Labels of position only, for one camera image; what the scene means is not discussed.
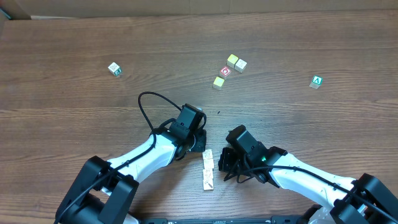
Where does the white patterned block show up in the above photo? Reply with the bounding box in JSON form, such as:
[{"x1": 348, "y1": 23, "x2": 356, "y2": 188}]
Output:
[{"x1": 202, "y1": 149, "x2": 213, "y2": 160}]

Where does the yellow block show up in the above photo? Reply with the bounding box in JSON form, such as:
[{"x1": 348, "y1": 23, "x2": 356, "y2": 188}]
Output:
[
  {"x1": 213, "y1": 77, "x2": 225, "y2": 90},
  {"x1": 226, "y1": 54, "x2": 239, "y2": 68},
  {"x1": 203, "y1": 159, "x2": 215, "y2": 169}
]

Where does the white block green edge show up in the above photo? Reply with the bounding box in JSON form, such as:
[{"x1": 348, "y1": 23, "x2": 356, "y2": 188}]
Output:
[{"x1": 203, "y1": 169, "x2": 214, "y2": 180}]

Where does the white block red mark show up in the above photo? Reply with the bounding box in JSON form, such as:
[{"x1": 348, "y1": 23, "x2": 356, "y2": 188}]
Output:
[{"x1": 203, "y1": 179, "x2": 214, "y2": 191}]

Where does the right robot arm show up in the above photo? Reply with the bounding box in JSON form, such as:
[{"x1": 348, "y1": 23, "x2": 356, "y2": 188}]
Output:
[{"x1": 218, "y1": 125, "x2": 397, "y2": 223}]

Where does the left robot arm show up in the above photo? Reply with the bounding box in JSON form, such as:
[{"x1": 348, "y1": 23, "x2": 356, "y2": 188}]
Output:
[{"x1": 55, "y1": 104, "x2": 206, "y2": 223}]

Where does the red circle block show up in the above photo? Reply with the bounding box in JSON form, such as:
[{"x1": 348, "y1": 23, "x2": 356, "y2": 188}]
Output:
[{"x1": 219, "y1": 66, "x2": 231, "y2": 79}]

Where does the white block far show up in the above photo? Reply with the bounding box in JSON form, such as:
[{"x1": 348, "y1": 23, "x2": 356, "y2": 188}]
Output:
[{"x1": 234, "y1": 58, "x2": 247, "y2": 73}]

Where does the white block green side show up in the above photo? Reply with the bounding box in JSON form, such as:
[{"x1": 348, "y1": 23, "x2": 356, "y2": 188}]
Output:
[{"x1": 108, "y1": 62, "x2": 122, "y2": 77}]

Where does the green letter block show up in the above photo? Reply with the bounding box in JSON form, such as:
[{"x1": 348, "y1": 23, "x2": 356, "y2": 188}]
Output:
[{"x1": 309, "y1": 75, "x2": 323, "y2": 89}]

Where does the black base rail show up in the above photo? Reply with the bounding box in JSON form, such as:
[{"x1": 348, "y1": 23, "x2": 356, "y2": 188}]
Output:
[{"x1": 138, "y1": 215, "x2": 308, "y2": 224}]

